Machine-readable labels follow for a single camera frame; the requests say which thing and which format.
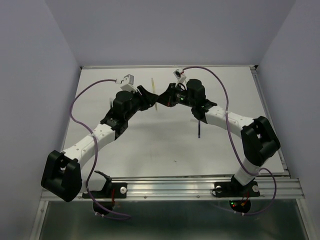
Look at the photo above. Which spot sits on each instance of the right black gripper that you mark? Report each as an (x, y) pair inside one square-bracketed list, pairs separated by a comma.
[(166, 98)]

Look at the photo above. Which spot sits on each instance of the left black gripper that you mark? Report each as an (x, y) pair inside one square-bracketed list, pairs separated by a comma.
[(148, 100)]

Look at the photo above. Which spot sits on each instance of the yellow pen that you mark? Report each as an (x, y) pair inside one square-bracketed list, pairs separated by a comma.
[(154, 92)]

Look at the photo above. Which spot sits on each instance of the purple pen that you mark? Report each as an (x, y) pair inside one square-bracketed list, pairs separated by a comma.
[(199, 129)]

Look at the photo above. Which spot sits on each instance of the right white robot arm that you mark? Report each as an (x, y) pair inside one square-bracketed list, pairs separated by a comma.
[(259, 140)]

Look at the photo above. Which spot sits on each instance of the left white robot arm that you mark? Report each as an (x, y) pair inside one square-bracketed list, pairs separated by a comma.
[(62, 174)]

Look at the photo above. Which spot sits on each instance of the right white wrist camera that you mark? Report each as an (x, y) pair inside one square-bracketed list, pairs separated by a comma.
[(180, 76)]

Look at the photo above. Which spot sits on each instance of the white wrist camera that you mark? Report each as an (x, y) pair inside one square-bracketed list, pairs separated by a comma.
[(180, 76), (127, 83)]

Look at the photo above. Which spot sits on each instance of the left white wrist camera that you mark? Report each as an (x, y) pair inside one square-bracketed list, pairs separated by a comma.
[(127, 83)]

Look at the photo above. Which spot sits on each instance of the aluminium mounting rail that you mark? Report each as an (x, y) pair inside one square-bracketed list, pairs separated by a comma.
[(196, 189)]

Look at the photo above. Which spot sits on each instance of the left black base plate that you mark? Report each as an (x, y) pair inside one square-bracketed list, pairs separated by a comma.
[(111, 190)]

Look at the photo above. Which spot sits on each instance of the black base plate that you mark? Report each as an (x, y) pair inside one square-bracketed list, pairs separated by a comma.
[(111, 190), (229, 189)]

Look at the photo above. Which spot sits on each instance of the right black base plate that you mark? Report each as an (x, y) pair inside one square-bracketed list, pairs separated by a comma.
[(229, 189)]

